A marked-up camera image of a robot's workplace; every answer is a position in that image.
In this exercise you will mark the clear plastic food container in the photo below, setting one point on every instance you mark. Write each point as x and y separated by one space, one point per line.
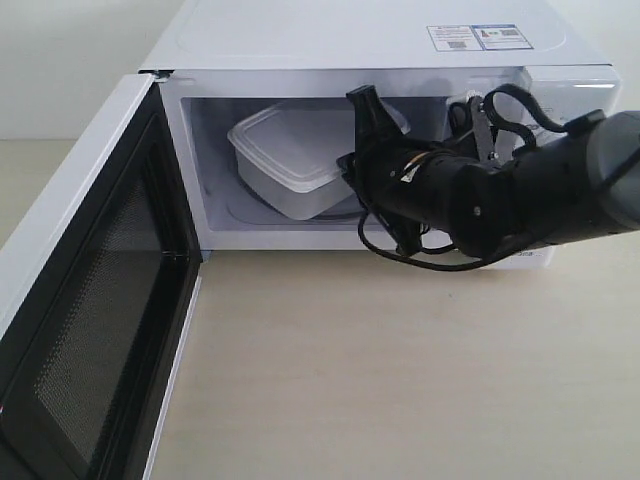
287 154

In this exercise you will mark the warning label sticker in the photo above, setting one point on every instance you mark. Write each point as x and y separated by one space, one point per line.
478 37

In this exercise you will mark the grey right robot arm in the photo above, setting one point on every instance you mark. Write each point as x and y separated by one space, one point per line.
508 179

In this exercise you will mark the white microwave door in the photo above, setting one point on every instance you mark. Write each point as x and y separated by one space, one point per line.
98 282

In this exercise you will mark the white microwave oven body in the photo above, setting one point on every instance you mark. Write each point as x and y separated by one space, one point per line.
223 61

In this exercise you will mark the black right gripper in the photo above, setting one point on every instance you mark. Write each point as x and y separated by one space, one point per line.
408 186

